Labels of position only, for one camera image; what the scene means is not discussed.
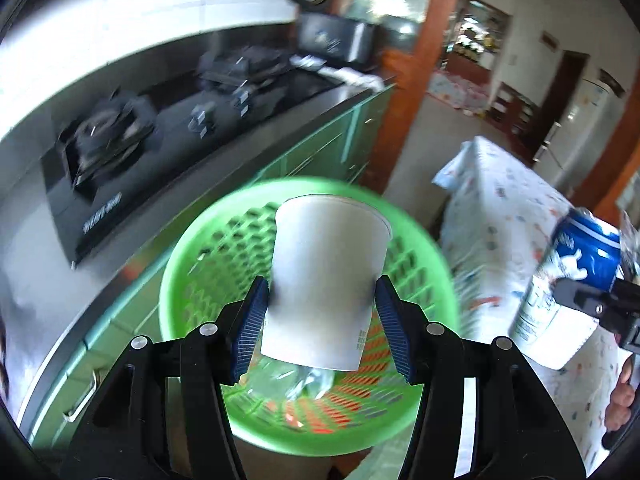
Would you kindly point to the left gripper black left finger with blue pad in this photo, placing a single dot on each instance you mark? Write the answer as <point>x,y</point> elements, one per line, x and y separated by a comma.
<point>160,413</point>

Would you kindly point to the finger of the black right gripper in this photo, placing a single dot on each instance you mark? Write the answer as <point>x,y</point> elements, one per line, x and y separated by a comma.
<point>583,298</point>

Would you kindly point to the blue white drink can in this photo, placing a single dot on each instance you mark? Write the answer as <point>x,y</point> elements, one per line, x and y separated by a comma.
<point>559,310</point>

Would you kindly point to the clear plastic bottle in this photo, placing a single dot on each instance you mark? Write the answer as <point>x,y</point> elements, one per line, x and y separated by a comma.
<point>282,381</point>

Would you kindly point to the white paper cup green logo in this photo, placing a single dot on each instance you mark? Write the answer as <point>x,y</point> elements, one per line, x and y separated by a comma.
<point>329,252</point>

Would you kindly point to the orange snack wrapper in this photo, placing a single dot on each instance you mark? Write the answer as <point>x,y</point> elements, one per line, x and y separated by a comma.
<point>354,398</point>

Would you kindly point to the green plastic mesh trash basket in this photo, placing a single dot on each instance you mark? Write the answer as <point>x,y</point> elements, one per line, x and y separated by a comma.
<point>229,244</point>

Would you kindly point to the green kitchen base cabinet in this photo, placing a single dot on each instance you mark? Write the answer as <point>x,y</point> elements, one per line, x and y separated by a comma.
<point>102,337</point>

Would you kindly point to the person's right hand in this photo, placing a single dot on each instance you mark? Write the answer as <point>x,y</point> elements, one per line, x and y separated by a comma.
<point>618,411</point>

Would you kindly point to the white cartoon print tablecloth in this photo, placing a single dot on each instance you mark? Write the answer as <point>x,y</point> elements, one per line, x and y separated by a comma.
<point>497,225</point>

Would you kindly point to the white refrigerator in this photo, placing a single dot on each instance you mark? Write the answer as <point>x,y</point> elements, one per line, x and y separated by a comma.
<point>577,121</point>

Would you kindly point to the black gas stove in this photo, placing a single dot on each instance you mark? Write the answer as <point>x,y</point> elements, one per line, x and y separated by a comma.
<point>117,154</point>

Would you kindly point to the white cloth on counter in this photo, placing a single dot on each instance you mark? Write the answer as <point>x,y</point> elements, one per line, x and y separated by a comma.
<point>346,75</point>

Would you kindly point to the black rice cooker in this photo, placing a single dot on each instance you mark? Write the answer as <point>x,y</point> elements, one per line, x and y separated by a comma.
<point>337,40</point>

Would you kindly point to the glass door wooden frame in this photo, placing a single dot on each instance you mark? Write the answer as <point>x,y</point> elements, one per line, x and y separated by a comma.
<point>413,32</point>

